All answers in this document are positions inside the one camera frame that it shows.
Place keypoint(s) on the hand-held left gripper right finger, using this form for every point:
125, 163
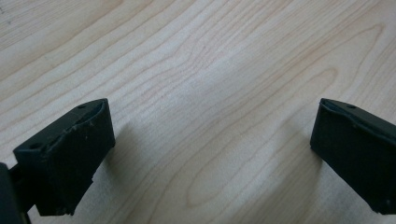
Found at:
358, 155

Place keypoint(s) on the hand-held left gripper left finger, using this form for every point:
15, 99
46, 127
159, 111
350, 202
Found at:
65, 161

